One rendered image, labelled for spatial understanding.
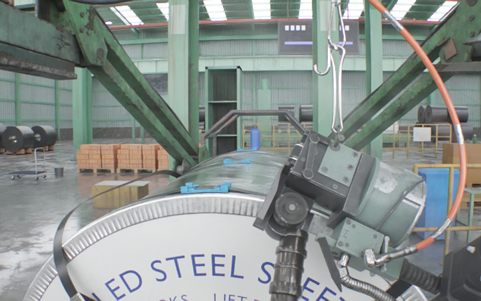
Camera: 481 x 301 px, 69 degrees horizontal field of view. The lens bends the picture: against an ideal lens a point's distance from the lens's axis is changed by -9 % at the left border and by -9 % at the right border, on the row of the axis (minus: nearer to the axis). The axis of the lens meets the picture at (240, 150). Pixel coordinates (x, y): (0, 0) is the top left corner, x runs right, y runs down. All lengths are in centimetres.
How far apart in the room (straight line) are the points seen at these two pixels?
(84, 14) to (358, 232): 115
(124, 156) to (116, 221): 1134
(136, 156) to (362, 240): 1154
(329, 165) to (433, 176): 444
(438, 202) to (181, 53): 405
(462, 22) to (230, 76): 607
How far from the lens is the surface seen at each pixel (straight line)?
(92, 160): 1264
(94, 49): 148
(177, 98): 560
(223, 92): 727
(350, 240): 67
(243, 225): 84
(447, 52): 155
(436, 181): 515
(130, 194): 701
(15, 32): 117
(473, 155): 999
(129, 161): 1220
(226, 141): 716
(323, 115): 545
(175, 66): 566
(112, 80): 160
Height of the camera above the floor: 152
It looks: 4 degrees down
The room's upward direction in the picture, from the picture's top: straight up
